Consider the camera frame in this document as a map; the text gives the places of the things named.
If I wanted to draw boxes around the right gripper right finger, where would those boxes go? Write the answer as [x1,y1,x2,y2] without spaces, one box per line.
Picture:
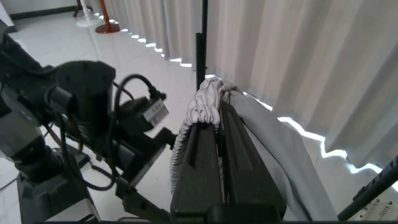
[218,100,287,222]

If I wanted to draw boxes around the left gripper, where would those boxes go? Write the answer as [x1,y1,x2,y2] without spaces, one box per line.
[104,127,178,222]

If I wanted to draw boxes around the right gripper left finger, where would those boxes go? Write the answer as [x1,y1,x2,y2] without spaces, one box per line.
[170,123,223,222]

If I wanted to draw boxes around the pale grey shorts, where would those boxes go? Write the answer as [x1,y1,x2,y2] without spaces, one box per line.
[169,76,339,222]

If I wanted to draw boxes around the black clothes rack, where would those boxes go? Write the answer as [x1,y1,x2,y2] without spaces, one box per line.
[195,0,398,222]

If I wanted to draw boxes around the brown round-base stand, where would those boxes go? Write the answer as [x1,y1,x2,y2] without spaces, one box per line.
[95,0,121,34]

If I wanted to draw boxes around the white round-base stand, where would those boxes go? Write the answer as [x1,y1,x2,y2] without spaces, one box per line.
[75,0,103,28]

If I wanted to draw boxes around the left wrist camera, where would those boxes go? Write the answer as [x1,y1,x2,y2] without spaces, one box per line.
[119,88,171,135]

